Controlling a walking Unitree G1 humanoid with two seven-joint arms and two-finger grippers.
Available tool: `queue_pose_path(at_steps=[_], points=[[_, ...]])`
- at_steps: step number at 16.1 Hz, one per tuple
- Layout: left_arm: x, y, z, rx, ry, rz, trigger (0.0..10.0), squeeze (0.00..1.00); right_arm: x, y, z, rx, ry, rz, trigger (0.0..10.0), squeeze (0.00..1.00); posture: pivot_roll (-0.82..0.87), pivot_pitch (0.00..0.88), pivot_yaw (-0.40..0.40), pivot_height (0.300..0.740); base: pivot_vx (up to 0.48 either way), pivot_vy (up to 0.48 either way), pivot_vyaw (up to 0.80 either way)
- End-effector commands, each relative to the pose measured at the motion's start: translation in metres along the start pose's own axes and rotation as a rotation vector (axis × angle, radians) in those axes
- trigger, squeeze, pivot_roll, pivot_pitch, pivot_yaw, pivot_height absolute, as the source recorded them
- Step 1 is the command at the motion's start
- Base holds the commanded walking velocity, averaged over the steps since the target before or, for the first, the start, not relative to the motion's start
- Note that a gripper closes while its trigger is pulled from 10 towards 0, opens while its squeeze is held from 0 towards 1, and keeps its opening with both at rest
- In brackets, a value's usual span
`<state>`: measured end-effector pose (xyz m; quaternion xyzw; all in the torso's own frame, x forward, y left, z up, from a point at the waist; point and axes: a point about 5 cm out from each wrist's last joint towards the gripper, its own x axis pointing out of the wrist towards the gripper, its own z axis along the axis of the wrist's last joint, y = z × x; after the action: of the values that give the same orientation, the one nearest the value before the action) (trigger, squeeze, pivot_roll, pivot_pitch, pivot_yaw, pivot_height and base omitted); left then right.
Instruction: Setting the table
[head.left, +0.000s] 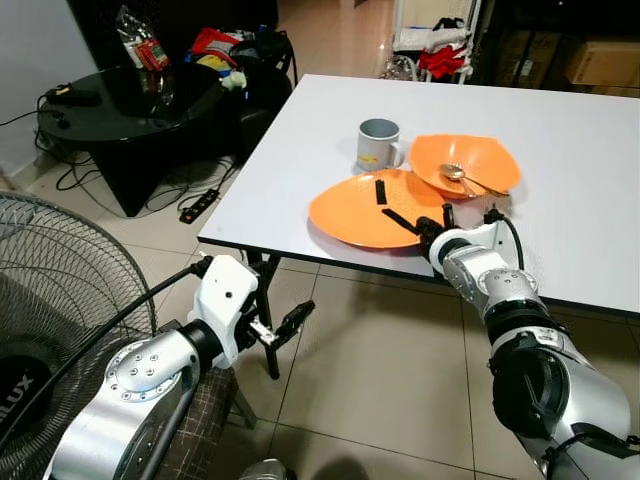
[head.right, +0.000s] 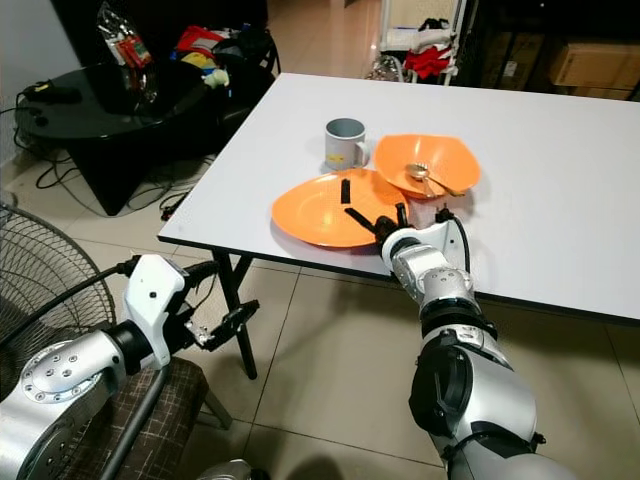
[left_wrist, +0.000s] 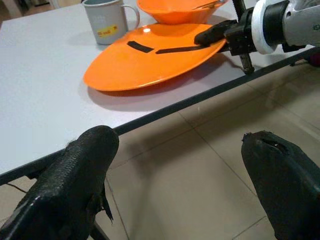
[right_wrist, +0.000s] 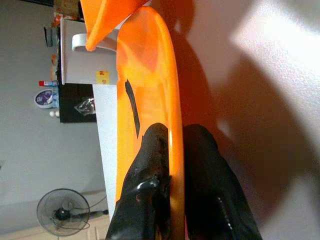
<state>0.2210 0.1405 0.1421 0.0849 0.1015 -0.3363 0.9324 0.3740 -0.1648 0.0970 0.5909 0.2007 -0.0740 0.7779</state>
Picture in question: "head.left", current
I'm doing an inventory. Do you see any orange plastic plate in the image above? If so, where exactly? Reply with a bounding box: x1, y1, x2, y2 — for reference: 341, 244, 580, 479
308, 168, 452, 251

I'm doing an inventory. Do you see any black table leg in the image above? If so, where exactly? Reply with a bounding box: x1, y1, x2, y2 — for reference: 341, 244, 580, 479
250, 252, 284, 381

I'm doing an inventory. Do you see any grey mug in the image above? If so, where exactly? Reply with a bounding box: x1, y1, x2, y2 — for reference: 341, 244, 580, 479
355, 118, 409, 176

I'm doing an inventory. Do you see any metal spoon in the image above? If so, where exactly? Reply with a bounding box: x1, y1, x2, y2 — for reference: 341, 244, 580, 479
440, 162, 511, 198

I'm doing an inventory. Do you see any black power strip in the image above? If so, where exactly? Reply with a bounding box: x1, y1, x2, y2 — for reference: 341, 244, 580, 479
178, 188, 222, 225

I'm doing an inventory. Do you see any orange plastic bowl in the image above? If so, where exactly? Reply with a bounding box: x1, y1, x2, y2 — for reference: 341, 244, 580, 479
408, 133, 523, 199

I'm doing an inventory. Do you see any brown checked chair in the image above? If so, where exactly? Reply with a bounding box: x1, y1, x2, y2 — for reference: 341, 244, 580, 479
150, 362, 258, 480

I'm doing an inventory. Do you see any grey robot leg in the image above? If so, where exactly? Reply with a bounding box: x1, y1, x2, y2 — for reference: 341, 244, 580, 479
240, 458, 297, 480

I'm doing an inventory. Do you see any red cloth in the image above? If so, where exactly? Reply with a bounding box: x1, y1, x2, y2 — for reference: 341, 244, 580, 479
417, 45, 470, 80

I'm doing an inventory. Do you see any black bag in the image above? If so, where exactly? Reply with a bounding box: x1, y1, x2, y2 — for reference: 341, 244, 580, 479
236, 28, 300, 111

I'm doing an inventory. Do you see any yellow white toy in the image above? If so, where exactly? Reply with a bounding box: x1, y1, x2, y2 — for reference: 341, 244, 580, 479
196, 52, 250, 94

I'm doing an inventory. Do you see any black round glass table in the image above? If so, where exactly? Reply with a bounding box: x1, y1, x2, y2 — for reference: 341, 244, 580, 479
36, 62, 263, 218

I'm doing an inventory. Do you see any large black mesh fan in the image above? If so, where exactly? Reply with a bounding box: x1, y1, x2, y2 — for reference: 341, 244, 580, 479
0, 190, 157, 480

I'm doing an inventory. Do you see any red packet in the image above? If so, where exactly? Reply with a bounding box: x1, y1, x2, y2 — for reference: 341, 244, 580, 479
189, 28, 241, 59

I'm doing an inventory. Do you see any brown cardboard box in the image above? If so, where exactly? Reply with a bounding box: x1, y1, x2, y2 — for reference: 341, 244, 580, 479
565, 40, 640, 90

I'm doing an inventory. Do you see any black cabinet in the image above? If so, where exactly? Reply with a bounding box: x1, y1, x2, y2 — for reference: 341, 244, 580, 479
66, 0, 282, 76

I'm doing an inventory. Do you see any clear bag with red packet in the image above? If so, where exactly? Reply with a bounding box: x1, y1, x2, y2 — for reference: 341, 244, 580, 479
114, 5, 172, 101

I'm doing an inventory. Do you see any small black device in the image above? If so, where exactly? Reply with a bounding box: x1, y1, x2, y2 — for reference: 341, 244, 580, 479
45, 85, 102, 107

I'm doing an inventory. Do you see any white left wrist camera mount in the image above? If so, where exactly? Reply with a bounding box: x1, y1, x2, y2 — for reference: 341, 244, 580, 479
188, 255, 262, 367

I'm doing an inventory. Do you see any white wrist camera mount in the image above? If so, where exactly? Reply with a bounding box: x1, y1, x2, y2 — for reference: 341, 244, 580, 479
432, 222, 513, 276
188, 255, 262, 367

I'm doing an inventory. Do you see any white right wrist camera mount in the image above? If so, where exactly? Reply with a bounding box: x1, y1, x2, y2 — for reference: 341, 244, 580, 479
432, 222, 513, 276

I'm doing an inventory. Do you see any black floor cable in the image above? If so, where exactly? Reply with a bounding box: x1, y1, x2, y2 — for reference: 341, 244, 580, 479
40, 130, 241, 201

